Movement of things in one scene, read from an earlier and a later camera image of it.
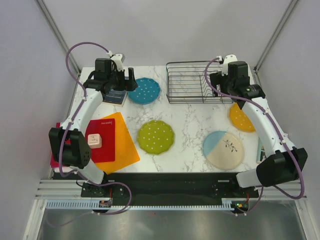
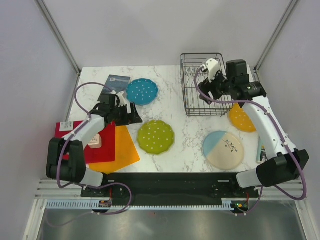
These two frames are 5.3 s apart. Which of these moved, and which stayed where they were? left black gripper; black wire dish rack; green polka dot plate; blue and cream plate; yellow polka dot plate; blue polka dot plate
Moved: black wire dish rack; left black gripper
Stayed: blue and cream plate; green polka dot plate; yellow polka dot plate; blue polka dot plate
